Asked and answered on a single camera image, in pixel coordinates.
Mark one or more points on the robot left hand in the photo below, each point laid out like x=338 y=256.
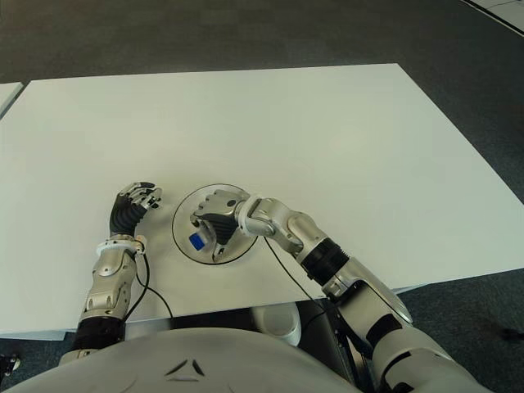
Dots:
x=123 y=215

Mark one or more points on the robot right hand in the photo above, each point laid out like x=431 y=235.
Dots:
x=223 y=217

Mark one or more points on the clear water bottle blue cap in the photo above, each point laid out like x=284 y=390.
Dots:
x=197 y=241

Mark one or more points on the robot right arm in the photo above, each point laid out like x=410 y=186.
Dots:
x=327 y=254

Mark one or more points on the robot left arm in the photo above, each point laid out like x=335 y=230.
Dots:
x=106 y=274

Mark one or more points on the white plate black rim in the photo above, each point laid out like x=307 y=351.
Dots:
x=245 y=241

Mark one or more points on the white cylindrical robot waist part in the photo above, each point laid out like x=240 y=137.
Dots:
x=280 y=321

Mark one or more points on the grey robot torso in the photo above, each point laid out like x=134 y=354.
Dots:
x=184 y=364

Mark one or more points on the white neighbouring table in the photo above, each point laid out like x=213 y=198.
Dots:
x=503 y=9
x=8 y=95

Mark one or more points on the black caster wheel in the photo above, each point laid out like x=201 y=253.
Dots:
x=9 y=363

